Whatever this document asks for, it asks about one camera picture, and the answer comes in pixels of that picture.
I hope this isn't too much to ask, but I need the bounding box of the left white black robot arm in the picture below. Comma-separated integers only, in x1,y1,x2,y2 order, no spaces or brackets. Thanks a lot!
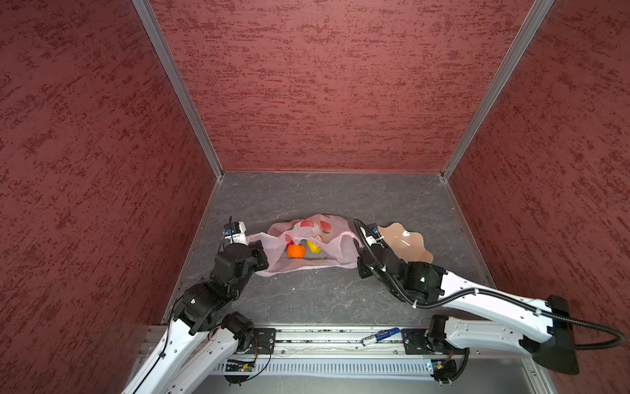
122,241,268,393

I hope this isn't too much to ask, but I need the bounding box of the pink faceted plastic bowl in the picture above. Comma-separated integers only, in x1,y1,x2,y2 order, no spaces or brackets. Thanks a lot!
377,223,434,264

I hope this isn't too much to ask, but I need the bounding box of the aluminium corner post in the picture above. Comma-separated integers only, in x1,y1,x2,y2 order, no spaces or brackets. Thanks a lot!
441,0,555,183
132,0,225,182

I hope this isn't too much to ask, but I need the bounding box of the fake yellow lemon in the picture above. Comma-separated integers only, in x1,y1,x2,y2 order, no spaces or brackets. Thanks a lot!
307,241,322,254

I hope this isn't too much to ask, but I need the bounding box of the small circuit board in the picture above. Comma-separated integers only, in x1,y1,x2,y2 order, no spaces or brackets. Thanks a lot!
431,360,459,383
225,360,257,374

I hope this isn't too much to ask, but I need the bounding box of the right small circuit board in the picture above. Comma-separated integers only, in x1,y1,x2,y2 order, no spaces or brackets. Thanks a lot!
431,360,459,383

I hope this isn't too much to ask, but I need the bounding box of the aluminium front rail frame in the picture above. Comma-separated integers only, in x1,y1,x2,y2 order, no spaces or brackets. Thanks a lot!
132,323,557,394

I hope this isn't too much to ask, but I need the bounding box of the left aluminium corner post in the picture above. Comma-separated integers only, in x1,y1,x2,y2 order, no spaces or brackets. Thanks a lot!
132,0,225,182

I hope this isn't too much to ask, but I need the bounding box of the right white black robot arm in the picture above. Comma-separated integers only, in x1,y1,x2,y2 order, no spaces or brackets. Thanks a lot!
358,241,579,375

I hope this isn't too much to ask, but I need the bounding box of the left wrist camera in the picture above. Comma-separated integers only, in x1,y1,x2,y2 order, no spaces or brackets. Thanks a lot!
222,222,248,247

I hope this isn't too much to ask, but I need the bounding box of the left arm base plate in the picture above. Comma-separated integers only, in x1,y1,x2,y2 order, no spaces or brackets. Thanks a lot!
244,328,277,356

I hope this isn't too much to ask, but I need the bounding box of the left small circuit board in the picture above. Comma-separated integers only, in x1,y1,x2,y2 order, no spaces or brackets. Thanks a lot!
225,360,257,374

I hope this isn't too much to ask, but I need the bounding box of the pink translucent plastic bag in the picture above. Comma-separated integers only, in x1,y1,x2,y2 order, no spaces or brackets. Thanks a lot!
247,214,360,277

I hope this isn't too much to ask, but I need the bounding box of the blue white marker pen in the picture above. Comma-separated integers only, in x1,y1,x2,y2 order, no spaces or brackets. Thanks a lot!
361,328,400,346

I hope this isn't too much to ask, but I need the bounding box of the right aluminium corner post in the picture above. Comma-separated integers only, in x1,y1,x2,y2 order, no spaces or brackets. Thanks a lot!
441,0,555,183

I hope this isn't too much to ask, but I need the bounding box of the fake orange fruit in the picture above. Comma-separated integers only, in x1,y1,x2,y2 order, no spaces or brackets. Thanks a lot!
286,245,306,259

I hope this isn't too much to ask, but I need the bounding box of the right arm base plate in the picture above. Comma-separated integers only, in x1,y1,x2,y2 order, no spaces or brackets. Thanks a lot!
400,328,466,356

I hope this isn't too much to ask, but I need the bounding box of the black corrugated cable conduit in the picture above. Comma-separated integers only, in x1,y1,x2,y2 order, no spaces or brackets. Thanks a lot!
352,217,627,351

